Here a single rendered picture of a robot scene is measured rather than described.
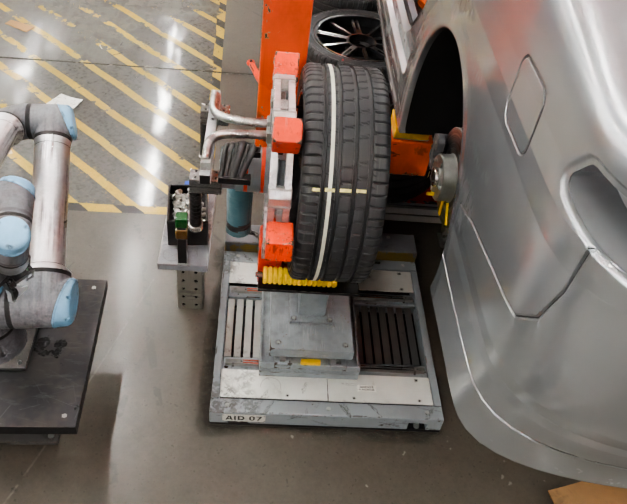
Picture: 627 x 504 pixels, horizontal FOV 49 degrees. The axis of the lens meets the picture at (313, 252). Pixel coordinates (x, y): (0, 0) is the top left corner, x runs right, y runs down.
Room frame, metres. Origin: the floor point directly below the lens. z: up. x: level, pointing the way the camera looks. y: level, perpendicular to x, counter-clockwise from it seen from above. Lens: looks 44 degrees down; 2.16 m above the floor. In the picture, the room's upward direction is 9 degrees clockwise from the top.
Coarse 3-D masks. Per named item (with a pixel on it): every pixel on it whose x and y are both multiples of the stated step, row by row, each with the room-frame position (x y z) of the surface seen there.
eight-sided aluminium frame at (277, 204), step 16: (288, 80) 1.78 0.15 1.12; (272, 96) 1.86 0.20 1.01; (288, 96) 1.73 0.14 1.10; (272, 112) 1.61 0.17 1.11; (288, 112) 1.61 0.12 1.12; (272, 128) 1.56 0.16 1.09; (272, 160) 1.50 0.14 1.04; (288, 160) 1.51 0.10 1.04; (272, 176) 1.47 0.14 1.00; (288, 176) 1.48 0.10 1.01; (272, 192) 1.44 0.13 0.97; (288, 192) 1.45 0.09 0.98; (272, 208) 1.43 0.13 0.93; (288, 208) 1.43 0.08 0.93
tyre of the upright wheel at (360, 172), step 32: (320, 64) 1.82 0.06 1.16; (320, 96) 1.63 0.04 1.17; (352, 96) 1.65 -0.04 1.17; (384, 96) 1.68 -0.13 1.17; (320, 128) 1.54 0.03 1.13; (352, 128) 1.56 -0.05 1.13; (384, 128) 1.57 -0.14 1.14; (320, 160) 1.47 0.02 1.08; (352, 160) 1.49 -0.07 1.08; (384, 160) 1.50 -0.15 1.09; (320, 192) 1.43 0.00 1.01; (352, 192) 1.44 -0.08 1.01; (384, 192) 1.46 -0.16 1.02; (320, 224) 1.40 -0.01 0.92; (352, 224) 1.41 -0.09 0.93; (352, 256) 1.40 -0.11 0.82
